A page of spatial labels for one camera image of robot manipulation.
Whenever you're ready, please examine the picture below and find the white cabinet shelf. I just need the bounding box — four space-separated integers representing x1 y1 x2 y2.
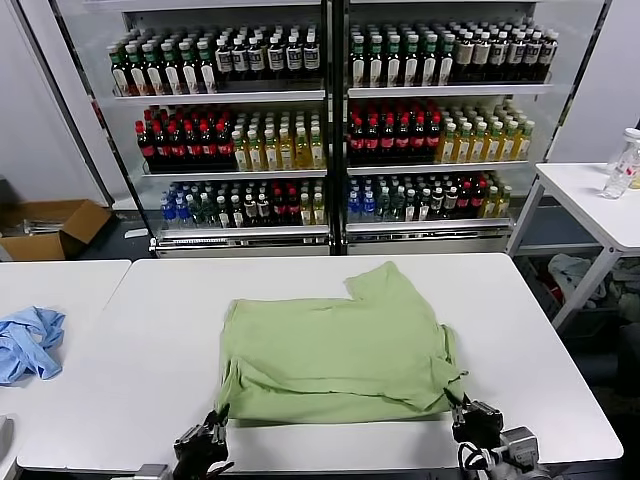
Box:
347 159 531 176
157 223 331 240
141 168 329 181
347 82 555 99
112 89 327 105
345 218 514 234

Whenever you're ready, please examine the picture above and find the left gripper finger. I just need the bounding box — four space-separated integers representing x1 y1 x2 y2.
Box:
202 409 221 442
215 402 231 445

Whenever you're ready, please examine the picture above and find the pale green cloth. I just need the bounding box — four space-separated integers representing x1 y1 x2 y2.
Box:
617 289 640 321

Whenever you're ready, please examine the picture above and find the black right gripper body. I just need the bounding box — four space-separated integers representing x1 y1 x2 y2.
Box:
452 401 504 446

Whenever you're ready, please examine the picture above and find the light green t-shirt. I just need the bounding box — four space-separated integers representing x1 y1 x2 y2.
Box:
215 260 470 427

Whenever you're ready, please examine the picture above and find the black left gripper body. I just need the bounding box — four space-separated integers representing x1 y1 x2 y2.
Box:
173 425 234 480

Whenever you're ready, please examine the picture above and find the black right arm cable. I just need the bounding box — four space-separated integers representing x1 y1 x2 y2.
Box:
458 442 501 474

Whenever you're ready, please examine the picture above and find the white drinks display cabinet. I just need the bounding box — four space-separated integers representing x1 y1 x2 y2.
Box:
52 0 337 259
335 0 614 257

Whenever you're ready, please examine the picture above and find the bundle of metal rods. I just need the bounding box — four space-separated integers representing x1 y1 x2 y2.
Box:
19 218 69 235

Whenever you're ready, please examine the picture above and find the small clear plastic bottle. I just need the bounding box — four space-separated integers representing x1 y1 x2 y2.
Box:
601 164 632 200

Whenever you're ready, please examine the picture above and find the yellow juice bottle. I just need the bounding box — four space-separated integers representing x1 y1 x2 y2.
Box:
515 120 535 162
485 121 502 163
470 122 487 163
233 131 250 172
294 127 311 171
263 129 280 171
248 130 265 172
278 128 296 171
440 123 457 164
455 122 472 164
309 127 326 170
500 121 517 162

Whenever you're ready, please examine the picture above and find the open brown cardboard box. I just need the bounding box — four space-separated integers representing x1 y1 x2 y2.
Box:
0 198 112 262

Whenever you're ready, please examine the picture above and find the beige label dark bottle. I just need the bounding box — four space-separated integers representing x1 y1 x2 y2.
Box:
472 32 492 81
456 32 475 81

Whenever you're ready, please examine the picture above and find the white grey cloth pile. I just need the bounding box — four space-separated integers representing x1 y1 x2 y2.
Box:
547 253 614 301

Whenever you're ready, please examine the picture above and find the crumpled light blue shirt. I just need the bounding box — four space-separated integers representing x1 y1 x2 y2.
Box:
0 305 68 386

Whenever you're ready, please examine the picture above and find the clear jar white lid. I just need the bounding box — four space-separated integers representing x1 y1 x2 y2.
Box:
606 127 640 177

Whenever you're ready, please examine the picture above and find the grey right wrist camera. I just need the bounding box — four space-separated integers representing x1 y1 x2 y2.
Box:
499 425 541 464

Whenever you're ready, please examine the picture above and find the white cap dark label bottle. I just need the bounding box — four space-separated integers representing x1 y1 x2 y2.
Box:
266 36 286 75
302 34 322 74
248 37 267 76
506 31 525 81
285 35 304 74
539 30 559 80
523 31 543 81
489 31 508 81
214 39 234 77
231 38 250 77

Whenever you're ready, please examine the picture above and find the white side table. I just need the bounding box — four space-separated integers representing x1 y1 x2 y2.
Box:
504 160 640 334

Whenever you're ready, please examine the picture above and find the red cap cola bottle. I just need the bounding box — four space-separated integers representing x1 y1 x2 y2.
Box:
216 122 234 172
168 121 186 172
363 117 381 165
410 115 427 164
152 121 170 172
379 116 396 165
136 121 154 172
184 121 202 172
394 116 412 165
425 115 443 164
348 117 365 165
200 121 218 172

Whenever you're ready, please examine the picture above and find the green cap dark tea bottle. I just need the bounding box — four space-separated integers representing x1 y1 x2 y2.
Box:
420 35 439 86
127 45 147 96
160 42 181 95
179 41 199 95
143 44 163 96
438 35 457 86
110 48 130 96
349 37 368 88
402 36 421 87
384 36 403 87
196 40 217 94
367 37 385 88

